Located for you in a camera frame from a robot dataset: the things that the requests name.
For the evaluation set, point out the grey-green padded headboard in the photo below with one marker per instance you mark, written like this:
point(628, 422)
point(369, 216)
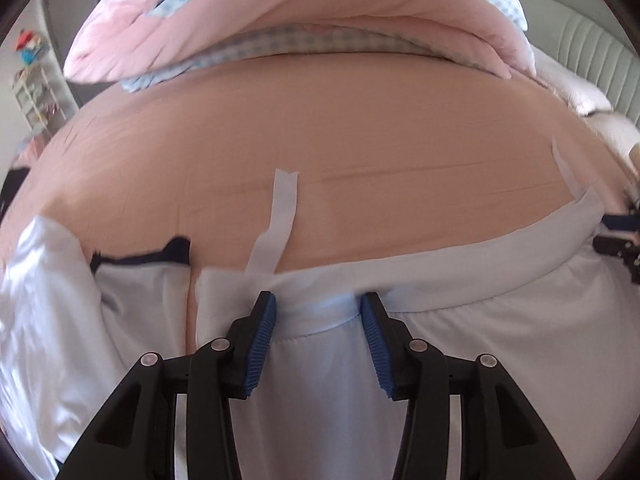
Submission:
point(590, 35)

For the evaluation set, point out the grey door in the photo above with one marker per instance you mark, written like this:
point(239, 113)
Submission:
point(75, 10)

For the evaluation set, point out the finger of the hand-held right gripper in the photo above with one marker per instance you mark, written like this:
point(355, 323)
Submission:
point(625, 252)
point(622, 223)

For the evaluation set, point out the folded pink checked duvet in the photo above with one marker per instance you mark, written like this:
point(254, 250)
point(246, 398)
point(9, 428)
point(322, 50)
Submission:
point(325, 10)

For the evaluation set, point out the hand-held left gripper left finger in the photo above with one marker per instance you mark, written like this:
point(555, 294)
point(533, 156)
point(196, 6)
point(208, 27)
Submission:
point(262, 340)

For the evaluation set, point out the white shelf rack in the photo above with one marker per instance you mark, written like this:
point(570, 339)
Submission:
point(40, 100)

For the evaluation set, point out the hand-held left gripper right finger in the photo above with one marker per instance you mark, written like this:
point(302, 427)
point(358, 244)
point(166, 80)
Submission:
point(375, 340)

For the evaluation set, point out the white top wide navy neckline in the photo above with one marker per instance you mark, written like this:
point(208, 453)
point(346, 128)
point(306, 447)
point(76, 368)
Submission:
point(45, 310)

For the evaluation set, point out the red blue plush toy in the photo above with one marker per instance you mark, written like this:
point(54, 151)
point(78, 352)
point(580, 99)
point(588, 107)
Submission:
point(31, 47)

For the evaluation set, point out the pink sheeted bed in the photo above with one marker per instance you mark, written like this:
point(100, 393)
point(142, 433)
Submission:
point(350, 160)

